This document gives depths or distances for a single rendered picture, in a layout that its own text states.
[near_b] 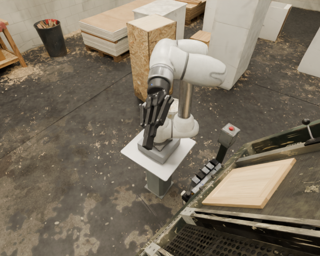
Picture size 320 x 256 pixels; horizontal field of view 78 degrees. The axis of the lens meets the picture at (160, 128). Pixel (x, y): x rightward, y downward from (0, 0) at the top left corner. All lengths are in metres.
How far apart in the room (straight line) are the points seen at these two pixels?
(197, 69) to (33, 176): 2.56
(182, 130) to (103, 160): 1.45
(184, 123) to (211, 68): 0.82
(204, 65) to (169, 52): 0.13
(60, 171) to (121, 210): 0.95
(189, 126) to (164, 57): 0.90
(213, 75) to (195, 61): 0.08
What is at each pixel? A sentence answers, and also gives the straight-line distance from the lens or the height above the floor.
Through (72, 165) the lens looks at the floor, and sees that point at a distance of 2.83.
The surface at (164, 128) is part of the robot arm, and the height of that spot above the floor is 1.06.
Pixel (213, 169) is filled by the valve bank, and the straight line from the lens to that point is 1.76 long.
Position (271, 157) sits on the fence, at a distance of 1.45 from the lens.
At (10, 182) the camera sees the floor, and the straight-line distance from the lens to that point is 3.06.
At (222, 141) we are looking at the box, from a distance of 1.88.
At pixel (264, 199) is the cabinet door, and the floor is 1.31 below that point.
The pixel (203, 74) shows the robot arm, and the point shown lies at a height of 1.81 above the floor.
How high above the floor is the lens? 2.20
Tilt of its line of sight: 47 degrees down
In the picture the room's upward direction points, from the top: straight up
